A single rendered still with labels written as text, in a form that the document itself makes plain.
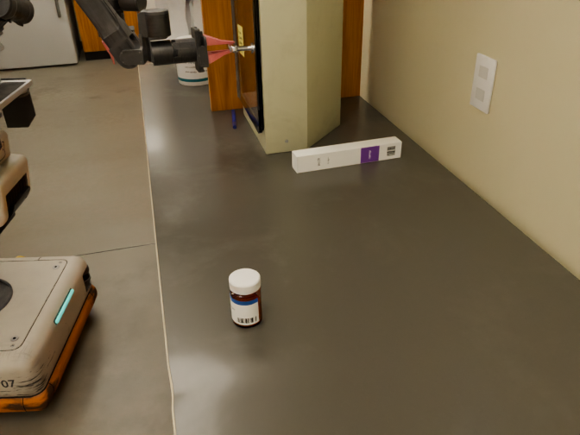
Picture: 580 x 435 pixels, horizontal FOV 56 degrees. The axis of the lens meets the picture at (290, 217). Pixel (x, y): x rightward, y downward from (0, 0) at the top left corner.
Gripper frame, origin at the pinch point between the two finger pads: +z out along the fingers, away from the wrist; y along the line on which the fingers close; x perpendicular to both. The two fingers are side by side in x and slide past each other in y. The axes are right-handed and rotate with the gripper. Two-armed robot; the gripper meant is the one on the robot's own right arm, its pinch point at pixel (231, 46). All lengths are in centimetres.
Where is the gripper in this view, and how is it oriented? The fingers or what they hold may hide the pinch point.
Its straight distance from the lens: 144.3
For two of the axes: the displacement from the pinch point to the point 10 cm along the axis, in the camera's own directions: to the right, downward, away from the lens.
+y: -0.5, -9.1, -4.2
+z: 9.6, -1.7, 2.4
